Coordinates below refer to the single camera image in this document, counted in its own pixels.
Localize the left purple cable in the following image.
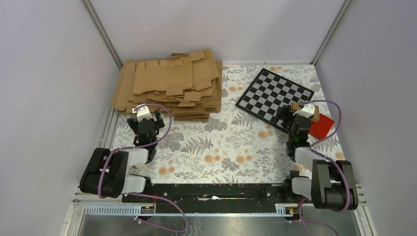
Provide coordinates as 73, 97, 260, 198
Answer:
97, 103, 189, 234

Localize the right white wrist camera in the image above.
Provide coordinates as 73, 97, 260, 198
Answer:
294, 104, 316, 118

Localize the red box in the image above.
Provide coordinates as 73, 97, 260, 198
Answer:
309, 114, 335, 140

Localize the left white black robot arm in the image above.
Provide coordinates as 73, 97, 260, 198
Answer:
79, 110, 165, 202

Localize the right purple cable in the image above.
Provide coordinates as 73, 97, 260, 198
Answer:
296, 99, 352, 236

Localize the purple cable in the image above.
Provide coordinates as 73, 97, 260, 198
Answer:
97, 103, 189, 234
296, 99, 352, 236

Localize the black white checkerboard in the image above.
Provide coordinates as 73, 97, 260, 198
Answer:
236, 68, 315, 132

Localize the brown cardboard box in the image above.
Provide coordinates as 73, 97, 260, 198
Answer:
290, 102, 320, 122

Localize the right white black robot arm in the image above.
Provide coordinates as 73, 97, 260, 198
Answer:
272, 103, 359, 211

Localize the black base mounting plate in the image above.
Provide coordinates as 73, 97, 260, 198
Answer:
122, 183, 303, 212

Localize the stack of flat cardboard boxes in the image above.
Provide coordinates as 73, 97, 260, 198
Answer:
111, 49, 222, 121

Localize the slotted grey cable duct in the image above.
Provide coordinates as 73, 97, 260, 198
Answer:
84, 204, 295, 217

